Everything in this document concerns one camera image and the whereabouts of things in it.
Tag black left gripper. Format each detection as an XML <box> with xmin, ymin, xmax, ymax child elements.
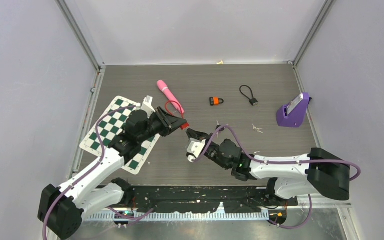
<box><xmin>138</xmin><ymin>107</ymin><xmax>186</xmax><ymax>144</ymax></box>

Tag red cable padlock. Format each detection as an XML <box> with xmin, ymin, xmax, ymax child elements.
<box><xmin>164</xmin><ymin>100</ymin><xmax>189</xmax><ymax>131</ymax></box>

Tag orange black padlock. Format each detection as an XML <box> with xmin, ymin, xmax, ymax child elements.
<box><xmin>209</xmin><ymin>96</ymin><xmax>224</xmax><ymax>106</ymax></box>

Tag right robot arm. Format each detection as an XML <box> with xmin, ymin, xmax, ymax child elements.
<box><xmin>186</xmin><ymin>129</ymin><xmax>350</xmax><ymax>205</ymax></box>

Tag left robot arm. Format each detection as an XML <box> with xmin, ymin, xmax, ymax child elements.
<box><xmin>37</xmin><ymin>107</ymin><xmax>187</xmax><ymax>240</ymax></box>

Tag black headed keys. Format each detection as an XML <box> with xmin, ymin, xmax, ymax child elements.
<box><xmin>215</xmin><ymin>121</ymin><xmax>225</xmax><ymax>134</ymax></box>

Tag pink toy microphone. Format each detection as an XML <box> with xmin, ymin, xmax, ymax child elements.
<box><xmin>156</xmin><ymin>80</ymin><xmax>184</xmax><ymax>114</ymax></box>

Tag green white chessboard mat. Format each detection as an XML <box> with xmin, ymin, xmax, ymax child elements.
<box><xmin>79</xmin><ymin>96</ymin><xmax>160</xmax><ymax>175</ymax></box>

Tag small silver keys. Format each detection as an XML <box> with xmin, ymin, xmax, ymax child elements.
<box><xmin>252</xmin><ymin>124</ymin><xmax>263</xmax><ymax>134</ymax></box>

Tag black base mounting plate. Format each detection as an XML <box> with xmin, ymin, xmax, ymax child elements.
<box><xmin>128</xmin><ymin>185</ymin><xmax>298</xmax><ymax>214</ymax></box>

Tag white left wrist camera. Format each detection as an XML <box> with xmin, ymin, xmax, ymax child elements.
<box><xmin>140</xmin><ymin>95</ymin><xmax>155</xmax><ymax>116</ymax></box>

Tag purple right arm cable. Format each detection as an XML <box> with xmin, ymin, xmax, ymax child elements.
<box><xmin>193</xmin><ymin>124</ymin><xmax>362</xmax><ymax>230</ymax></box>

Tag black cable padlock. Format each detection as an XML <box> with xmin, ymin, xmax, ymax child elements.
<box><xmin>239</xmin><ymin>84</ymin><xmax>258</xmax><ymax>106</ymax></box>

